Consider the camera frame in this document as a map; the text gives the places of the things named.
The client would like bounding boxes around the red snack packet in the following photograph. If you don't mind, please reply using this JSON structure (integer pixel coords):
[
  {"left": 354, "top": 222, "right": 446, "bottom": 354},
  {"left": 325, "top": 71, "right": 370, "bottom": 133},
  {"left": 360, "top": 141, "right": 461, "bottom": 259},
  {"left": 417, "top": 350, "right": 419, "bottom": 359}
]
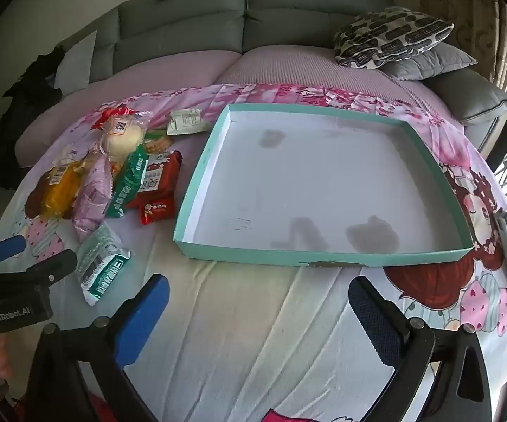
[{"left": 89, "top": 103, "right": 137, "bottom": 130}]

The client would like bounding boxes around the white and green snack packet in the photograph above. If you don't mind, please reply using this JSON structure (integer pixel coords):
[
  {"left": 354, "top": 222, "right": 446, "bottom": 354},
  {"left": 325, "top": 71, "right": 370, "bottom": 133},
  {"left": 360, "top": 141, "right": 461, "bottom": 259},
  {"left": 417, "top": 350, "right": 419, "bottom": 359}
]
[{"left": 167, "top": 109, "right": 209, "bottom": 135}]

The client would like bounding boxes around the clear green-white snack packet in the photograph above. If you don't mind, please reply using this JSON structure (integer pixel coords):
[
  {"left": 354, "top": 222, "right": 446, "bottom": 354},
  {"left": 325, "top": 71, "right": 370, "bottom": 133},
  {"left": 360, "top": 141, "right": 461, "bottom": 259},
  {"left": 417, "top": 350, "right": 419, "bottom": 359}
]
[{"left": 75, "top": 224, "right": 131, "bottom": 307}]

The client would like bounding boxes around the small red candy packet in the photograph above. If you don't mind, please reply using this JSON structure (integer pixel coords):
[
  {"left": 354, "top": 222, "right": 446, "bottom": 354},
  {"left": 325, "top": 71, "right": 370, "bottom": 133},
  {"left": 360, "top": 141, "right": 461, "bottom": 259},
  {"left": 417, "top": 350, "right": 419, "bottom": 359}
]
[{"left": 140, "top": 199, "right": 176, "bottom": 226}]

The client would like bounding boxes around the grey pillow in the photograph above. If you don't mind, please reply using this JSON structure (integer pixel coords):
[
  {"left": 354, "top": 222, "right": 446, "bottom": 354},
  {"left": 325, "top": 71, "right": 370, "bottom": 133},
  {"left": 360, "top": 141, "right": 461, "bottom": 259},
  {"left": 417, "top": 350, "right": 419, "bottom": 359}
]
[{"left": 383, "top": 43, "right": 478, "bottom": 82}]

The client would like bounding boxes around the yellow cake packet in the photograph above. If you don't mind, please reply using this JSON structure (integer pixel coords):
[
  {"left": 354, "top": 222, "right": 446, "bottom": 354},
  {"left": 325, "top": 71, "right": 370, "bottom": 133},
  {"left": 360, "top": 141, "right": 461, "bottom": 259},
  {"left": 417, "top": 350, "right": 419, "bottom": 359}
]
[{"left": 38, "top": 160, "right": 88, "bottom": 218}]

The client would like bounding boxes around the red milk biscuit packet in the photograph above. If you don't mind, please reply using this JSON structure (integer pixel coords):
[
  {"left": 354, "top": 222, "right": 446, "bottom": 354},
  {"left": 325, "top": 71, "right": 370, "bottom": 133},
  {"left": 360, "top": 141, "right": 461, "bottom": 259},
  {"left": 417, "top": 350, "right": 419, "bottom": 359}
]
[{"left": 126, "top": 150, "right": 183, "bottom": 212}]

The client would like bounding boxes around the teal shallow cardboard tray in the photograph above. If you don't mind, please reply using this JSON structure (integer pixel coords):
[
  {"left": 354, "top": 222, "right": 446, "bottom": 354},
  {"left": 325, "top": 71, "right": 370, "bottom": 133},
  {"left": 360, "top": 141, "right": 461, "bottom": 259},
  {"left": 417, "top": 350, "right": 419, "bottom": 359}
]
[{"left": 173, "top": 103, "right": 474, "bottom": 269}]

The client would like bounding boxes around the patterned beige curtain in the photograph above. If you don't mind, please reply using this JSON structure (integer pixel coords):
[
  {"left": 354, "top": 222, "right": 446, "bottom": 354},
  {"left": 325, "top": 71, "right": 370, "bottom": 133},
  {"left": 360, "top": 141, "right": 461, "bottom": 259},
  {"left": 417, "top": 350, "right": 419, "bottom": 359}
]
[{"left": 418, "top": 0, "right": 507, "bottom": 97}]

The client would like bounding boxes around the black and white patterned pillow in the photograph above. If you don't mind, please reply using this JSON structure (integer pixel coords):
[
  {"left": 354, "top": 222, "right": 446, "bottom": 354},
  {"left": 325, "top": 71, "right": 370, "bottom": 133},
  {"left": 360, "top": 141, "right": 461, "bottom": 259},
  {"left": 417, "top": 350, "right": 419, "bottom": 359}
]
[{"left": 333, "top": 6, "right": 455, "bottom": 70}]

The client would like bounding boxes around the pink snack packet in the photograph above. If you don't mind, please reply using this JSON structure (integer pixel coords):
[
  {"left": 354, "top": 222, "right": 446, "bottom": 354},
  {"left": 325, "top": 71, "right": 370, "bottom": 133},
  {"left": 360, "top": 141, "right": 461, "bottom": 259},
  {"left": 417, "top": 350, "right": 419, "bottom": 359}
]
[{"left": 72, "top": 154, "right": 114, "bottom": 242}]

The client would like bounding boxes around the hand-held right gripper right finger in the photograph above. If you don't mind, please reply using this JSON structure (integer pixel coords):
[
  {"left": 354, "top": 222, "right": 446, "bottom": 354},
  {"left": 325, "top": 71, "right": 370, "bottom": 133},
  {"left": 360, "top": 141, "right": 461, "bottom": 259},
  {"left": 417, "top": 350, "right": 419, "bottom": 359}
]
[{"left": 348, "top": 275, "right": 494, "bottom": 422}]

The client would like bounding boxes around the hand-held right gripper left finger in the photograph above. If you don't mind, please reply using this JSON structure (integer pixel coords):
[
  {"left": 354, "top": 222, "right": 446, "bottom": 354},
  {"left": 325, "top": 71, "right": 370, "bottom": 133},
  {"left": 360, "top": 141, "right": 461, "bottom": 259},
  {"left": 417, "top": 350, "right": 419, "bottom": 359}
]
[{"left": 25, "top": 274, "right": 171, "bottom": 422}]

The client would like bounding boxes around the pink cartoon printed blanket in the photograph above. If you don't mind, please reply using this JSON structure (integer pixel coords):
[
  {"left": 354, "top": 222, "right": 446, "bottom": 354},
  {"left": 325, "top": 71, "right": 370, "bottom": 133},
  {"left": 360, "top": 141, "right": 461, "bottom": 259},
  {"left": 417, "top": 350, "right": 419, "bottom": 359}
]
[{"left": 0, "top": 81, "right": 507, "bottom": 422}]

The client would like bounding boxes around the black clothing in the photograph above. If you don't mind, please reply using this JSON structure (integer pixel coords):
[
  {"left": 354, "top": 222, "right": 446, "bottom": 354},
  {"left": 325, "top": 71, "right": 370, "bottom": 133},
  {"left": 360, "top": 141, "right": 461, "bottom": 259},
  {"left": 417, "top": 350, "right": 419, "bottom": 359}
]
[{"left": 0, "top": 46, "right": 67, "bottom": 185}]

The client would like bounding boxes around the grey sofa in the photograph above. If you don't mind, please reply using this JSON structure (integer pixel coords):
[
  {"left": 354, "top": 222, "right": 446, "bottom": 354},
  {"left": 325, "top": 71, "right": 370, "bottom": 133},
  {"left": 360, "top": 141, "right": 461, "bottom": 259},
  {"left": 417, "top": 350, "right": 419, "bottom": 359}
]
[{"left": 16, "top": 0, "right": 507, "bottom": 154}]

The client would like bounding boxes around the long green snack packet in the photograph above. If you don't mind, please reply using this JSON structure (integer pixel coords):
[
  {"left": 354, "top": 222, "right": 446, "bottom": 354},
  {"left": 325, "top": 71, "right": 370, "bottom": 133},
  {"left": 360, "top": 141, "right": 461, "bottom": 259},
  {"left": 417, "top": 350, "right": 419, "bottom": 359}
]
[{"left": 105, "top": 145, "right": 149, "bottom": 219}]

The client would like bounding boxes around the person's left hand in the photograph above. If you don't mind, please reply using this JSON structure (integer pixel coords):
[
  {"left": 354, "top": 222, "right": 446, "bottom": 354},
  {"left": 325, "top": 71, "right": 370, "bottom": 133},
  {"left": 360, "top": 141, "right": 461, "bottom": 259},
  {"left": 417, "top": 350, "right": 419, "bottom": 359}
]
[{"left": 0, "top": 332, "right": 17, "bottom": 381}]

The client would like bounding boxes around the cream bun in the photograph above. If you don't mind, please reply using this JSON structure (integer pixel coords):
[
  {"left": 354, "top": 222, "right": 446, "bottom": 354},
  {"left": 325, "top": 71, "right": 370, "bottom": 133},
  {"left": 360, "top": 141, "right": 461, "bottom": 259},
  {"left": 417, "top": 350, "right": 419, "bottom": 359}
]
[{"left": 97, "top": 112, "right": 153, "bottom": 163}]

